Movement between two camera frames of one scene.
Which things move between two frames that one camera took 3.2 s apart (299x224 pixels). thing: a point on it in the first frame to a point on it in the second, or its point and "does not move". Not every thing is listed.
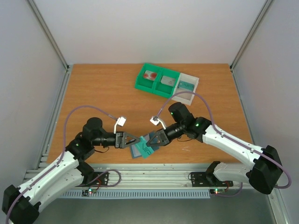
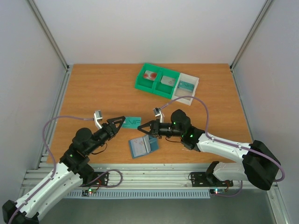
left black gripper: [120, 140] to [111, 127]
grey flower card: [168, 80] does not move
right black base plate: [204, 179] does not move
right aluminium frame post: [250, 33] does not move
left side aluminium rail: [43, 157] does not move
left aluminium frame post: [46, 31] does not move
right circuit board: [217, 191] does not move
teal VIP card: [143, 149] to [132, 122]
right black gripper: [164, 136] to [154, 128]
